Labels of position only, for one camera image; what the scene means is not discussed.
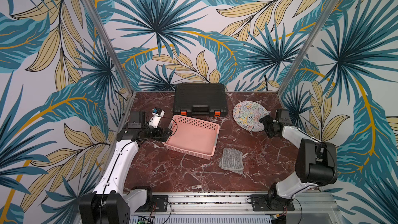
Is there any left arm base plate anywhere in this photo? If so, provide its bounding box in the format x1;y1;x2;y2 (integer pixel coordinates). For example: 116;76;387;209
135;195;170;213

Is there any white plate colourful squiggle pattern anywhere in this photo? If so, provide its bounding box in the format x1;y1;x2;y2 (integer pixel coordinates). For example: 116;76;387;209
233;101;270;132

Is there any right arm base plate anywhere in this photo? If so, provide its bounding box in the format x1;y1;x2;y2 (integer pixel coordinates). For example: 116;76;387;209
246;194;295;213

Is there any right aluminium corner post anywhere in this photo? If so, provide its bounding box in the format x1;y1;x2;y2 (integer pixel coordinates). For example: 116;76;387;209
277;0;339;96

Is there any left aluminium corner post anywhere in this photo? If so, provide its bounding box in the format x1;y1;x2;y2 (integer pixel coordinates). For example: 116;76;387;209
82;0;134;95

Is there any pink perforated plastic basket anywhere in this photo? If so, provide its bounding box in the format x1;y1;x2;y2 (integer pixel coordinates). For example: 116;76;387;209
164;115;220;160

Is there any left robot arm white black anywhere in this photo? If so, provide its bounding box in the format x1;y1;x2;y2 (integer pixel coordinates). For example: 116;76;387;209
79;108;172;224

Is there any black plastic tool case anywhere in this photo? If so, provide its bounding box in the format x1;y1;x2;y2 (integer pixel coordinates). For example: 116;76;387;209
173;83;228;117

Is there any aluminium corner post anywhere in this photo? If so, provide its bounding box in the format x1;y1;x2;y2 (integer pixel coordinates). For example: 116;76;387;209
277;0;339;96
82;0;134;95

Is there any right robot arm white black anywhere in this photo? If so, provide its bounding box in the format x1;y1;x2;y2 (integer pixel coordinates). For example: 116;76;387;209
255;109;337;211

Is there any grey dish cloth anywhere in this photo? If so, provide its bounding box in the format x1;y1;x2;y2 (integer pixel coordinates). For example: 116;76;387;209
219;148;244;175

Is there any aluminium front rail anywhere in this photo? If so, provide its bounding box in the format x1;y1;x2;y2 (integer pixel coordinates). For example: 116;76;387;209
73;191;346;224

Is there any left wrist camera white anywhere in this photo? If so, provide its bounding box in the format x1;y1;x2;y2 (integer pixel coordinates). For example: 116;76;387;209
148;107;164;129

